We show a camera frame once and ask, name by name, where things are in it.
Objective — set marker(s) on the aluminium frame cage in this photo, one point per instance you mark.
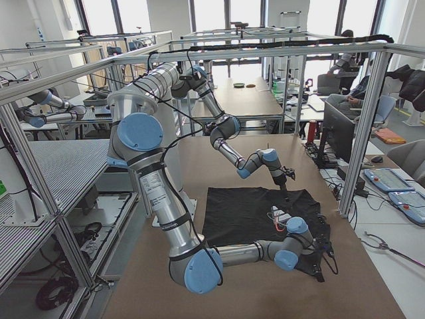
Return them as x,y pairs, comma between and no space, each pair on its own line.
30,206

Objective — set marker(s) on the seated person in background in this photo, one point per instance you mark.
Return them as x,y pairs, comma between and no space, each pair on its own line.
345,69

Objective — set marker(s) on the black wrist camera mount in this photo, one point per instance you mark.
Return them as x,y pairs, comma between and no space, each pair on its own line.
321,250

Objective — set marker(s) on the blue teach pendant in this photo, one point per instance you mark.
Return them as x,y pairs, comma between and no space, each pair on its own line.
411,203
387,180

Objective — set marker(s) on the black computer monitor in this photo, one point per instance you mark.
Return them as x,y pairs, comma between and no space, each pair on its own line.
338,133

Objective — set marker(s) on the striped metal workbench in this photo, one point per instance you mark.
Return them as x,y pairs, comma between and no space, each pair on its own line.
70,168

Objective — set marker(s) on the black printed t-shirt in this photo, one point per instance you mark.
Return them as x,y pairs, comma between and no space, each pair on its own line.
245,216

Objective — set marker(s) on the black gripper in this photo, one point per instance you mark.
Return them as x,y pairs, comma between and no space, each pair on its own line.
281,182

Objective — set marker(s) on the black computer mouse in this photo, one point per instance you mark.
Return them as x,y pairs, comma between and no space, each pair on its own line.
377,159

